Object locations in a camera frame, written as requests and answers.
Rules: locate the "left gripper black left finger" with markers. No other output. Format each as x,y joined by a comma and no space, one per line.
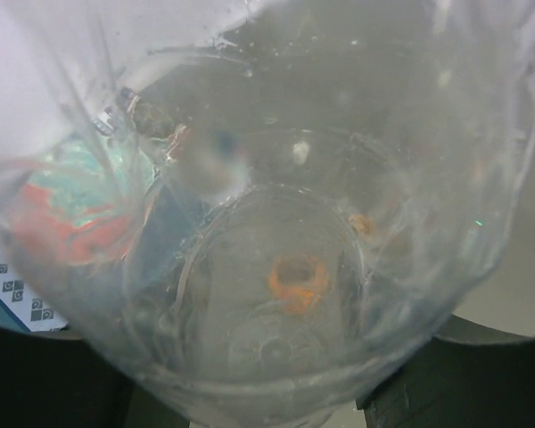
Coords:
46,382

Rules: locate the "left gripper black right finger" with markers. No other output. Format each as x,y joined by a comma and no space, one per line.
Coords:
467,375

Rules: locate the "orange bottle cap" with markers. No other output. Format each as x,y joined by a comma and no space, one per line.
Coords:
299,282

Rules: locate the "white bottle cap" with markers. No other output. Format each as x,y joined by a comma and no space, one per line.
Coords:
300,152

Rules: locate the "blue patterned placemat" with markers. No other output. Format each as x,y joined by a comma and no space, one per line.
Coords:
21,309

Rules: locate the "red teal patterned plate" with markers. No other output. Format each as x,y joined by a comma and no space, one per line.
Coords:
76,210

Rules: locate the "colourful mandala napkin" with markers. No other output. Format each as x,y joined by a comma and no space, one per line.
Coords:
164,135

